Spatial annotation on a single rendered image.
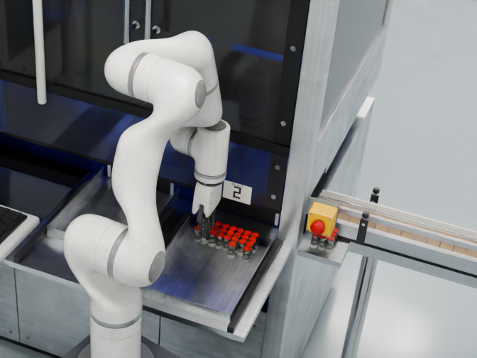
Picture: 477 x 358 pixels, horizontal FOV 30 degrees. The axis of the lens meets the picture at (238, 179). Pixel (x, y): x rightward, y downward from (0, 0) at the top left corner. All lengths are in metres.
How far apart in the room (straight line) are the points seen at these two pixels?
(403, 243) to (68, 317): 1.22
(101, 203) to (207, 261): 0.40
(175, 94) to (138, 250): 0.34
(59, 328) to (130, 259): 1.35
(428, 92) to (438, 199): 1.11
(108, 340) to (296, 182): 0.71
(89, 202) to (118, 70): 0.89
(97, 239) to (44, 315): 1.31
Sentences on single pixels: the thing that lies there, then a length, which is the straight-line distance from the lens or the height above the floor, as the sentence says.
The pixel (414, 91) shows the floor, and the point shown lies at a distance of 5.44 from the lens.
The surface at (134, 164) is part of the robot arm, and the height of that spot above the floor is 1.44.
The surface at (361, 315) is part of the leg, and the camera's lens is 2.87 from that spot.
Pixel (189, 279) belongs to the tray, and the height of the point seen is 0.88.
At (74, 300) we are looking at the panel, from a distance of 3.11.
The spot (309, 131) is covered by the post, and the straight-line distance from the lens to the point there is 2.36.
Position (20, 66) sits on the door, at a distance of 2.70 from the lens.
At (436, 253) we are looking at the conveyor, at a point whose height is 0.92.
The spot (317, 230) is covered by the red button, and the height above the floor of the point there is 1.00.
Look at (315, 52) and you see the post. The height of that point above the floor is 1.50.
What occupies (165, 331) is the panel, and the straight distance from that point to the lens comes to 3.00.
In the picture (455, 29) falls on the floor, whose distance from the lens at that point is 6.36.
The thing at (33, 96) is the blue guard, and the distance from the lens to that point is 2.71.
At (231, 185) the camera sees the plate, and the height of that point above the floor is 1.04.
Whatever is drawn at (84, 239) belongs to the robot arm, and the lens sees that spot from 1.96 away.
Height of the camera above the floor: 2.49
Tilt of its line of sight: 35 degrees down
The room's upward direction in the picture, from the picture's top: 6 degrees clockwise
